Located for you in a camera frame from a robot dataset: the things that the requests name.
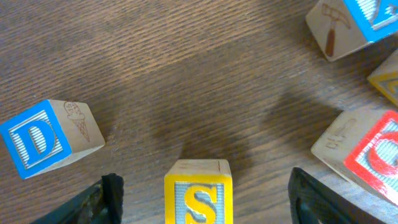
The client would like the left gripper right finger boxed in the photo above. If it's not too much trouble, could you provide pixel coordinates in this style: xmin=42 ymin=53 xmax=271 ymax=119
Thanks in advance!
xmin=288 ymin=167 xmax=389 ymax=224

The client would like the blue X block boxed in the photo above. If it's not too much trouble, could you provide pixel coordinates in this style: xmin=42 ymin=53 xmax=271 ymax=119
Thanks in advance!
xmin=305 ymin=0 xmax=397 ymax=62

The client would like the yellow S block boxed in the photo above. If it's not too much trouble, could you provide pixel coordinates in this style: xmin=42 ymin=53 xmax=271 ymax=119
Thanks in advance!
xmin=164 ymin=159 xmax=233 ymax=224

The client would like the blue D block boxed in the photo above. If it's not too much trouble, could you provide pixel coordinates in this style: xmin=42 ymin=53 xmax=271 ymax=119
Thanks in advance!
xmin=1 ymin=100 xmax=106 ymax=179

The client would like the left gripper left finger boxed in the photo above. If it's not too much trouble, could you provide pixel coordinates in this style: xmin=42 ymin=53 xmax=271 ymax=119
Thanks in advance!
xmin=34 ymin=173 xmax=124 ymax=224

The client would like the plain wooden block by X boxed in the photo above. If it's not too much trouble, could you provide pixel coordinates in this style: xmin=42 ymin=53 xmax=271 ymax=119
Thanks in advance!
xmin=368 ymin=50 xmax=398 ymax=106

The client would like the red Q block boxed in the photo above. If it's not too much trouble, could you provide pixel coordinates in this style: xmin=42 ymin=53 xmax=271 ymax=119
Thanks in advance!
xmin=311 ymin=108 xmax=397 ymax=205

